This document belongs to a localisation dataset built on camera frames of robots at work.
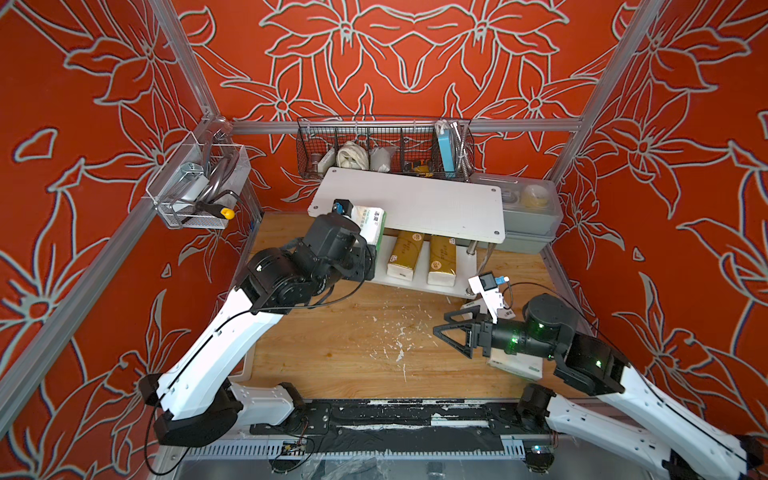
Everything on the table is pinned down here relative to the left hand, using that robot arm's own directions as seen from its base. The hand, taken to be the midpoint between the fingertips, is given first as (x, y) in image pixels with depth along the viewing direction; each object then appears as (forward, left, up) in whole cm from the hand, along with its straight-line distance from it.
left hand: (361, 248), depth 62 cm
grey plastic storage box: (+33, -51, -18) cm, 63 cm away
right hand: (-14, -16, -6) cm, 22 cm away
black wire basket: (+49, -12, -6) cm, 51 cm away
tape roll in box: (+36, -51, -14) cm, 64 cm away
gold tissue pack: (+18, -10, -25) cm, 32 cm away
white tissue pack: (-11, -42, -32) cm, 54 cm away
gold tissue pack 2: (+15, -22, -23) cm, 35 cm away
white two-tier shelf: (+10, -15, -4) cm, 18 cm away
